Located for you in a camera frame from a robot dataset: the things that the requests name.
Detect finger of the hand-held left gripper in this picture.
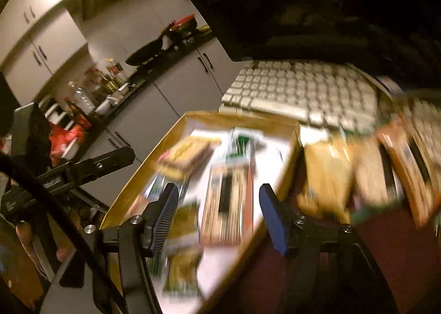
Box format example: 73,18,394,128
10,102,52,165
65,146,136,180

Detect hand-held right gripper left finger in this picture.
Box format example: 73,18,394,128
43,182,180,314

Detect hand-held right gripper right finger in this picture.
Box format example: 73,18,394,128
258,183,391,314

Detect small green pea packet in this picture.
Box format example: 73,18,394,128
172,201,203,249

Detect brown biscuit packet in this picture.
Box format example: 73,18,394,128
199,163,256,246

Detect green snack packet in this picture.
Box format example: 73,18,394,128
161,247,205,299

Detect yellow biscuit packet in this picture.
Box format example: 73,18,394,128
297,138,356,222

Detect beige cracker packet red label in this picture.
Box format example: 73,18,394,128
156,138,222,181

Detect yellow cardboard box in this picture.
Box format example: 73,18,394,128
99,110,301,305

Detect white green-trimmed snack packet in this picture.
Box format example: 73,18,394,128
210,127,267,172

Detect clear bag of round biscuits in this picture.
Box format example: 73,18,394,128
349,135,405,232

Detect orange biscuit packet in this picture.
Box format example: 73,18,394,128
375,116,441,229

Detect person's left hand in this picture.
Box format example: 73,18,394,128
15,222,75,268

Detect red snack bags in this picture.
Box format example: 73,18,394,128
48,121,87,159

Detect row of condiment bottles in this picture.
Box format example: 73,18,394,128
64,57,126,111

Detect grey kitchen base cabinets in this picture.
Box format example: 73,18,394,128
79,30,242,197

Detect black wok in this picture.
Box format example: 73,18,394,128
125,37,166,67

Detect white computer keyboard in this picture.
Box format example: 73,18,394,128
218,60,441,144

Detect red cooking pan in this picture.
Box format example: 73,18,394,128
165,14,200,41

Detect black computer monitor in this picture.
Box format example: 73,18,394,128
154,0,441,85

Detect black cable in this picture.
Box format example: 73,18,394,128
0,152,125,314

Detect white wall cabinet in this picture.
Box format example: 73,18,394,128
0,0,89,106

